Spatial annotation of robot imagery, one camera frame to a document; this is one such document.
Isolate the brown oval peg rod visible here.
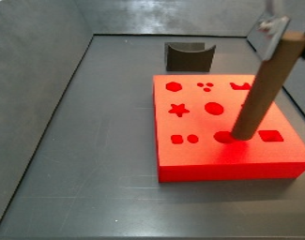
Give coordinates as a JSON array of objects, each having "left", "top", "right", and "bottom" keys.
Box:
[{"left": 231, "top": 31, "right": 305, "bottom": 141}]

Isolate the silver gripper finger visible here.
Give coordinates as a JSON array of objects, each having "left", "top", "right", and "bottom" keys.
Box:
[{"left": 256, "top": 16, "right": 290, "bottom": 61}]

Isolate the dark grey curved holder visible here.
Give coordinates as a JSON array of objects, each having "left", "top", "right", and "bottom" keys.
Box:
[{"left": 164, "top": 42, "right": 215, "bottom": 72}]

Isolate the red shape-sorting block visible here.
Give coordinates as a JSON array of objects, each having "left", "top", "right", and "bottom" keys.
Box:
[{"left": 152, "top": 75, "right": 305, "bottom": 182}]

